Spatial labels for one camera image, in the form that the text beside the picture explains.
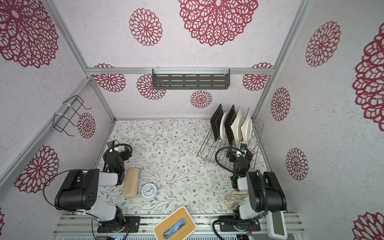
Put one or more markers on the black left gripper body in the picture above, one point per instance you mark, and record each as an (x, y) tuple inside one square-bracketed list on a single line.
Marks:
[(113, 153)]

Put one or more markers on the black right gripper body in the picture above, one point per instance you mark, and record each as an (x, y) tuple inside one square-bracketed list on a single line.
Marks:
[(243, 154)]

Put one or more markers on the white square plate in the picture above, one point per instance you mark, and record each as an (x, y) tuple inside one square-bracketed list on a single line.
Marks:
[(236, 128), (247, 128)]

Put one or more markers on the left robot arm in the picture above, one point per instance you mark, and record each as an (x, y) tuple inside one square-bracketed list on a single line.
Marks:
[(79, 191)]

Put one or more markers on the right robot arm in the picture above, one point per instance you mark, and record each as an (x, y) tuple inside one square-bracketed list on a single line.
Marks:
[(263, 188)]

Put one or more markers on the beige glasses case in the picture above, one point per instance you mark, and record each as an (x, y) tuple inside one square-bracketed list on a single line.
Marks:
[(131, 183)]

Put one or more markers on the white round floral plate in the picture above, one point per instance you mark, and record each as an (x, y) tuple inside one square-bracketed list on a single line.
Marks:
[(223, 134)]

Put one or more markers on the small white alarm clock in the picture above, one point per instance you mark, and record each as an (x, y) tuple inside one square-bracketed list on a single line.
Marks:
[(149, 192)]

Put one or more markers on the black square plate inner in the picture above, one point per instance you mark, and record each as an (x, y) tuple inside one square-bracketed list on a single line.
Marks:
[(227, 124)]

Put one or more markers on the black square plate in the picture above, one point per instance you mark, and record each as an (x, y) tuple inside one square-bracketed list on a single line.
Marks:
[(227, 124), (216, 122)]

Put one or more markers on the black square plate outer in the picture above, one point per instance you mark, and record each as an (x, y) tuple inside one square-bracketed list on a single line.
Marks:
[(216, 122)]

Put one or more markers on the white digital timer display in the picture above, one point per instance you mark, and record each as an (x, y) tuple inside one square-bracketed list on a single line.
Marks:
[(276, 226)]

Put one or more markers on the bamboo lid tissue box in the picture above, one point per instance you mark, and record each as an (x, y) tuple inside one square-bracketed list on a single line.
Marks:
[(177, 226)]

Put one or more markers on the metal wire dish rack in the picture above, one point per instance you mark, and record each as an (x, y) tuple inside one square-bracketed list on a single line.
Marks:
[(212, 152)]

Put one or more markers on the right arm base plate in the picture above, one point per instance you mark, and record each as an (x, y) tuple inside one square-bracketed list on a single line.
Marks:
[(227, 224)]

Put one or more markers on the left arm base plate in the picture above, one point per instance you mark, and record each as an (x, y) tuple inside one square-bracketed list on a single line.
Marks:
[(120, 225)]

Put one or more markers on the black wire wall basket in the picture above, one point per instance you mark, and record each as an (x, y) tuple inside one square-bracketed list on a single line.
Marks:
[(64, 117)]

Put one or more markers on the grey wall shelf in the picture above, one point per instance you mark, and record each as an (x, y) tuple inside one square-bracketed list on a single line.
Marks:
[(191, 79)]

